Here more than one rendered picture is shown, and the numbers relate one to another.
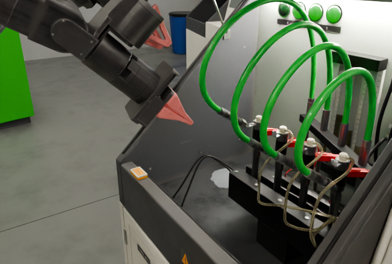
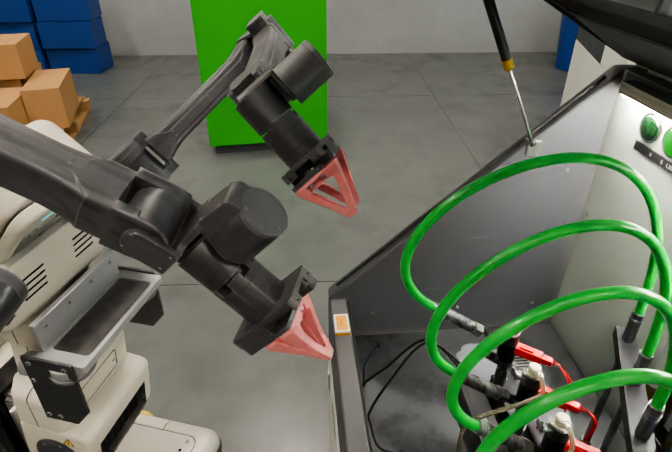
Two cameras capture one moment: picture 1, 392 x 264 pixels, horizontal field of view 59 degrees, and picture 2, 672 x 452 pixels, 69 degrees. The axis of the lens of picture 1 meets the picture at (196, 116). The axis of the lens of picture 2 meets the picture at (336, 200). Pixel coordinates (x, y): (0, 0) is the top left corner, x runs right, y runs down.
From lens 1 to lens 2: 35 cm
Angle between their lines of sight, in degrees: 27
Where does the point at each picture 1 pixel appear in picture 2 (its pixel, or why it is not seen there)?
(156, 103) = (264, 334)
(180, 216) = (354, 421)
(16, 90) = (311, 104)
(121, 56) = (219, 271)
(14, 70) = not seen: hidden behind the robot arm
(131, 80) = (232, 301)
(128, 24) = (224, 239)
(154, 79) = (267, 303)
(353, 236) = not seen: outside the picture
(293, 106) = not seen: hidden behind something
